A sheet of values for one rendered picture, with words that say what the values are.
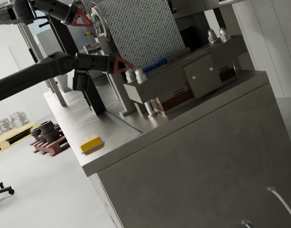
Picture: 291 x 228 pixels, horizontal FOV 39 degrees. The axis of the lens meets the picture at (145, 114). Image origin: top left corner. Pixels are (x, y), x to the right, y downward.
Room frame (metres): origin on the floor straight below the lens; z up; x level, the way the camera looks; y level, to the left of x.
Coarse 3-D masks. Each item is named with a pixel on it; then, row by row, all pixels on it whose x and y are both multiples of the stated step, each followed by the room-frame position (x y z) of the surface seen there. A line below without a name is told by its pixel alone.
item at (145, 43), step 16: (160, 16) 1.48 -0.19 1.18; (128, 32) 1.46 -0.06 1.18; (144, 32) 1.47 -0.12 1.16; (160, 32) 1.48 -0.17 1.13; (176, 32) 1.49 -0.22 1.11; (128, 48) 1.45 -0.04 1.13; (144, 48) 1.46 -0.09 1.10; (160, 48) 1.47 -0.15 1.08; (176, 48) 1.48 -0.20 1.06; (144, 64) 1.46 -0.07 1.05
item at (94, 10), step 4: (168, 0) 1.51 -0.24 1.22; (168, 4) 1.51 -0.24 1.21; (92, 8) 1.50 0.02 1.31; (92, 12) 1.53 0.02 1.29; (96, 12) 1.46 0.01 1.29; (100, 16) 1.45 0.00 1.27; (100, 20) 1.46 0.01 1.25; (104, 24) 1.45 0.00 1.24; (104, 28) 1.46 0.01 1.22; (104, 32) 1.48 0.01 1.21; (104, 36) 1.51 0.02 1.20
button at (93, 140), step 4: (92, 136) 1.31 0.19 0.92; (96, 136) 1.29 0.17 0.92; (84, 140) 1.30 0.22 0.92; (88, 140) 1.28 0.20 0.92; (92, 140) 1.27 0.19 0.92; (96, 140) 1.27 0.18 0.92; (100, 140) 1.27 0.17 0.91; (80, 144) 1.27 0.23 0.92; (84, 144) 1.26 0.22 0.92; (88, 144) 1.26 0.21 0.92; (92, 144) 1.27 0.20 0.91; (96, 144) 1.27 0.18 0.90; (84, 148) 1.26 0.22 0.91; (88, 148) 1.26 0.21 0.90
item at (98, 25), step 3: (93, 15) 1.48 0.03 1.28; (96, 15) 1.48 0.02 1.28; (93, 18) 1.49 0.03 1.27; (96, 18) 1.47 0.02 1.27; (96, 21) 1.47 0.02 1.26; (99, 21) 1.47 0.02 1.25; (96, 24) 1.49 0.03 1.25; (99, 24) 1.46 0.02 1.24; (96, 27) 1.51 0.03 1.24; (99, 27) 1.47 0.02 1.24; (102, 27) 1.47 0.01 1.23; (99, 30) 1.49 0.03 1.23; (102, 30) 1.48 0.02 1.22
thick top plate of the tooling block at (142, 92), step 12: (240, 36) 1.32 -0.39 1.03; (204, 48) 1.38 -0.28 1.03; (216, 48) 1.30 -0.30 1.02; (228, 48) 1.31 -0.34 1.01; (240, 48) 1.32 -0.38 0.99; (180, 60) 1.35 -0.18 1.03; (192, 60) 1.28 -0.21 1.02; (216, 60) 1.30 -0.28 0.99; (228, 60) 1.31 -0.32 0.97; (156, 72) 1.32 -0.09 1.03; (168, 72) 1.27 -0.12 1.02; (180, 72) 1.27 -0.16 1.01; (132, 84) 1.30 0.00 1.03; (144, 84) 1.25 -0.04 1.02; (156, 84) 1.26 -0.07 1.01; (168, 84) 1.26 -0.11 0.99; (180, 84) 1.27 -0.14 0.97; (132, 96) 1.34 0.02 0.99; (144, 96) 1.25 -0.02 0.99; (156, 96) 1.25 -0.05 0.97
